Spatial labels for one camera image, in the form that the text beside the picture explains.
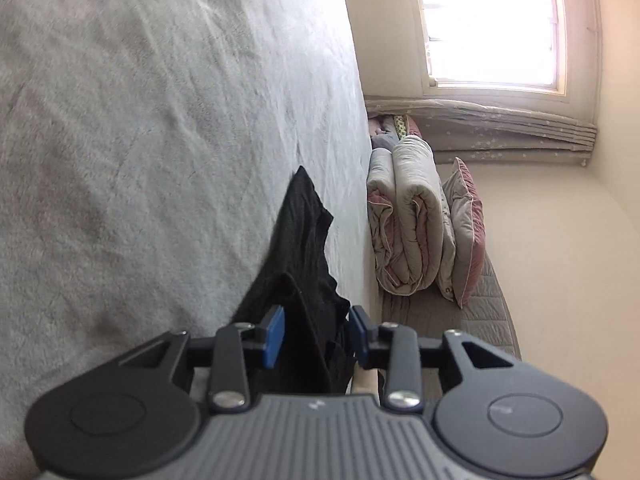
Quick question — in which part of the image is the folded grey pink quilt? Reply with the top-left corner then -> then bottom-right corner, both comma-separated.
366,135 -> 457,296

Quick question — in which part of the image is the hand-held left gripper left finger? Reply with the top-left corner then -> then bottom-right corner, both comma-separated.
120,305 -> 286,413

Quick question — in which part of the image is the grey quilted headboard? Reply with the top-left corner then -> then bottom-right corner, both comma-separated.
380,250 -> 523,361

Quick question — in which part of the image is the folded cream garment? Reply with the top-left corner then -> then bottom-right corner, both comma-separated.
350,367 -> 383,396

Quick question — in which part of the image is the pink grey pillow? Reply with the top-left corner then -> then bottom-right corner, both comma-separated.
442,157 -> 487,308

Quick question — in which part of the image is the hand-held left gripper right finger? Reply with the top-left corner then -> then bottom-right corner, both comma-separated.
349,306 -> 518,413

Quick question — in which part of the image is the bedside cloth pile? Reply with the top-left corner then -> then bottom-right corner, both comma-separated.
369,112 -> 423,151

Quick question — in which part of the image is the black shirt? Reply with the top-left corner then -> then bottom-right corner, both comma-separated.
232,165 -> 358,396

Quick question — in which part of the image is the patterned grey curtain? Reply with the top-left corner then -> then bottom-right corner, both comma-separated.
365,99 -> 598,167

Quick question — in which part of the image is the window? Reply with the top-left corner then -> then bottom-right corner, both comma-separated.
410,0 -> 573,103

